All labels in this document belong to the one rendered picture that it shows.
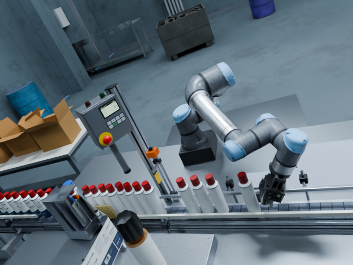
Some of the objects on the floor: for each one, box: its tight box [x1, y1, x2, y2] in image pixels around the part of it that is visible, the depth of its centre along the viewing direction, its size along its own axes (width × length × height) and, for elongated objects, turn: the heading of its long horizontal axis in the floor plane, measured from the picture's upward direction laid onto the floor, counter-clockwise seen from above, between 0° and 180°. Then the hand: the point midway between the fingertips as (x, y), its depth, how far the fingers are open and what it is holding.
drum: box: [6, 81, 54, 119], centre depth 654 cm, size 65×62×94 cm
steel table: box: [71, 17, 153, 72], centre depth 874 cm, size 79×217×107 cm, turn 113°
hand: (265, 201), depth 119 cm, fingers closed
